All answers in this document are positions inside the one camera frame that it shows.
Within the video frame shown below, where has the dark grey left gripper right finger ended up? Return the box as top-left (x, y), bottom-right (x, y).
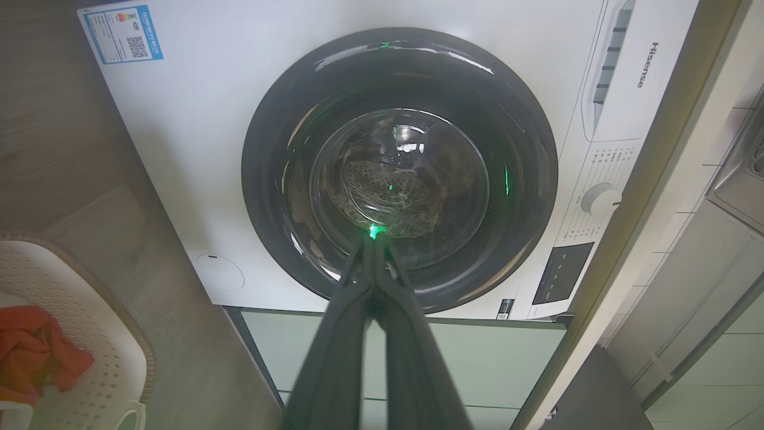
top-left (373, 236), bottom-right (475, 430)

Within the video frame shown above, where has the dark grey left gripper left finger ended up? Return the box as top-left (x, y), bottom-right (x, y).
top-left (279, 236), bottom-right (383, 430)

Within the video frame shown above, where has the cream perforated laundry basket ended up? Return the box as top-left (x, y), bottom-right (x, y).
top-left (0, 231), bottom-right (158, 430)

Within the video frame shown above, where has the pale green cabinet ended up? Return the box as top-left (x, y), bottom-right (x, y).
top-left (224, 306), bottom-right (569, 430)

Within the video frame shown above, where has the round white filter cover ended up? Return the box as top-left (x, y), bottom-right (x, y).
top-left (195, 253), bottom-right (247, 294)

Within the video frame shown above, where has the black display panel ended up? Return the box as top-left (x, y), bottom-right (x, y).
top-left (531, 241), bottom-right (596, 306)

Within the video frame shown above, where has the dark grey cabinet panel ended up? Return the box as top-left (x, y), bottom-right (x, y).
top-left (539, 345), bottom-right (655, 430)

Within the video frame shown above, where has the black round washing machine door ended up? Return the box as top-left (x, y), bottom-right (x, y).
top-left (241, 26), bottom-right (560, 316)

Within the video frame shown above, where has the white round dial knob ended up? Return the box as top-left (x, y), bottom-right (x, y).
top-left (580, 182), bottom-right (623, 219)

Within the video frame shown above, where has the white washing machine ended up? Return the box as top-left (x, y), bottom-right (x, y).
top-left (76, 0), bottom-right (700, 322)

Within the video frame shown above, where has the red white garment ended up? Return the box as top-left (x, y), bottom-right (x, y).
top-left (0, 304), bottom-right (96, 408)

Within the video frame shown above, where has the beige countertop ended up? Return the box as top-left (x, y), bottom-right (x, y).
top-left (512, 0), bottom-right (764, 430)

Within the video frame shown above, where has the grey metal sink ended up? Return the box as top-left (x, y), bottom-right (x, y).
top-left (706, 113), bottom-right (764, 237)

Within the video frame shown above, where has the white detergent drawer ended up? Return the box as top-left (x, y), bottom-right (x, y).
top-left (581, 0), bottom-right (685, 143)

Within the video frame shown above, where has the blue energy label sticker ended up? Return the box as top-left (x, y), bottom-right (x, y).
top-left (82, 5), bottom-right (165, 66)

